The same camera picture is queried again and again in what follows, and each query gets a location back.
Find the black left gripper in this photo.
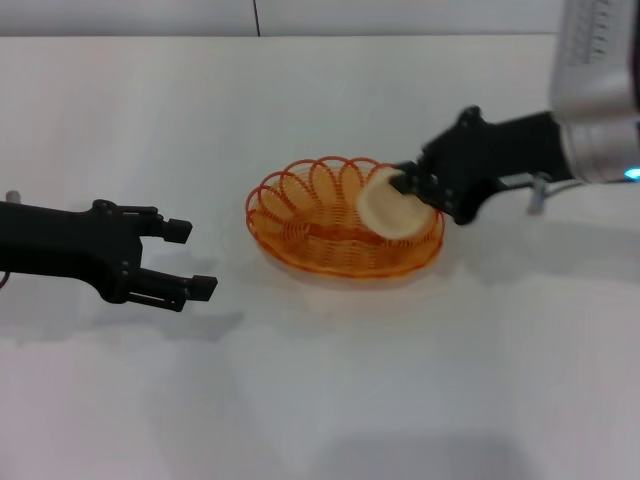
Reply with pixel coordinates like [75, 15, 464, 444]
[0, 198, 220, 313]

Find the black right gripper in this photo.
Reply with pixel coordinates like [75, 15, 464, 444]
[387, 105, 574, 227]

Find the round beige bread bun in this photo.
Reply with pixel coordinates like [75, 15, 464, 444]
[355, 166, 437, 240]

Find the orange oval wire basket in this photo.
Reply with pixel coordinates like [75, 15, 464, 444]
[244, 155, 447, 279]

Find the silver connector with grey cable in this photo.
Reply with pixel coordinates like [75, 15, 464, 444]
[498, 171, 594, 217]

